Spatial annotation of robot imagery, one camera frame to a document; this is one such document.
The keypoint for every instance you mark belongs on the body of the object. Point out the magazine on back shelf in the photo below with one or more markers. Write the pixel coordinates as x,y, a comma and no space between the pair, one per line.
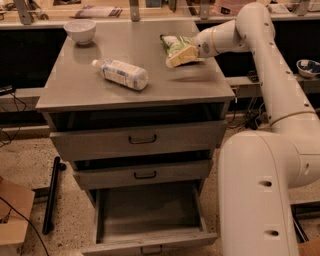
90,11

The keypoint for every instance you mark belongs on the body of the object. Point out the grey middle drawer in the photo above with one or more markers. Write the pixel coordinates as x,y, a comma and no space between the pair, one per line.
142,174

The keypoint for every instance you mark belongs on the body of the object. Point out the green jalapeno chip bag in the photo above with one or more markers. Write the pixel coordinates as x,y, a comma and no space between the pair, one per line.
176,42

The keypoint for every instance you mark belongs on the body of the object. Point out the black power adapter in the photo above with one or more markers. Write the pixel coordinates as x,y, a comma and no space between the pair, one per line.
253,123

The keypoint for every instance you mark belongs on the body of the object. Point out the cardboard box left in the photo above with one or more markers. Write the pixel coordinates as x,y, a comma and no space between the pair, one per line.
14,198

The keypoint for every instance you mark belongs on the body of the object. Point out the clear plastic water bottle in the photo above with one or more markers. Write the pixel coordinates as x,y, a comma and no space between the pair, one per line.
122,73

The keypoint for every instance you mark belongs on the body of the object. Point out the blue patterned bowl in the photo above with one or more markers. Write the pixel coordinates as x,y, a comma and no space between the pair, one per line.
308,68

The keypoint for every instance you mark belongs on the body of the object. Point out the white ceramic bowl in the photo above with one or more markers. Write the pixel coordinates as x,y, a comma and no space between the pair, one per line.
81,31

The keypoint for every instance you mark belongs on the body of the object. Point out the grey metal drawer cabinet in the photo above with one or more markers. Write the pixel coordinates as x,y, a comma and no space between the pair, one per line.
78,98

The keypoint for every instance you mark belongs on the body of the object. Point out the black bar left floor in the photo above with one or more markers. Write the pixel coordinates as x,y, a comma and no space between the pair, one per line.
48,219

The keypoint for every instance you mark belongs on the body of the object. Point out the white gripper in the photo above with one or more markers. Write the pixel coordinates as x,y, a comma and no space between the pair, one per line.
203,45

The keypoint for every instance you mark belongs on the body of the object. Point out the black small device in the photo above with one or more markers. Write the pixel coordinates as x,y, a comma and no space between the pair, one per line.
252,75

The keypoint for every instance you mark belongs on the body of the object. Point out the grey top drawer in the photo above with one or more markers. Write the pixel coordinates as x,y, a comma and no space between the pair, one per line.
138,141

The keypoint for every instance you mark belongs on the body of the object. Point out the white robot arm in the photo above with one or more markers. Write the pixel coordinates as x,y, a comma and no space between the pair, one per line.
256,169

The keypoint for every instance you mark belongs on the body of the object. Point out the grey open bottom drawer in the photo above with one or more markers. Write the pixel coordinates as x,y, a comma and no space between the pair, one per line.
148,220

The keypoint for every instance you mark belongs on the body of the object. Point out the cardboard box right corner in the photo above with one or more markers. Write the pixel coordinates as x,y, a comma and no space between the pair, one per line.
310,248

